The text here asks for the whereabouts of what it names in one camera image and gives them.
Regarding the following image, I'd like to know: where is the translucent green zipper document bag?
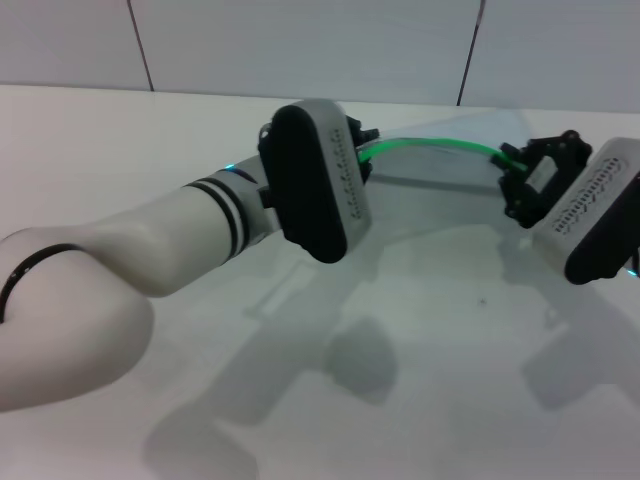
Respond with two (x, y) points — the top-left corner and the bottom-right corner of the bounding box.
(356, 106), (532, 202)

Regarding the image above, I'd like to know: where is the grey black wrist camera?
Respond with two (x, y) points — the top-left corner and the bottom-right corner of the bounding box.
(531, 137), (640, 287)
(259, 98), (374, 265)

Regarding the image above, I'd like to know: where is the left grey black wrist camera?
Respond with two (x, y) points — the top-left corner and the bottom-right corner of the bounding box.
(259, 98), (374, 265)

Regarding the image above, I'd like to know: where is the right grey black wrist camera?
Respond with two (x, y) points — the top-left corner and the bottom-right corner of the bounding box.
(531, 137), (640, 287)

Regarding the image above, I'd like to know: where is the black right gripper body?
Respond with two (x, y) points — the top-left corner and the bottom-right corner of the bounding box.
(517, 130), (594, 231)

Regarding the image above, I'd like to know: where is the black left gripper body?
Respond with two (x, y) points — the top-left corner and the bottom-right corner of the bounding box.
(344, 114), (366, 150)

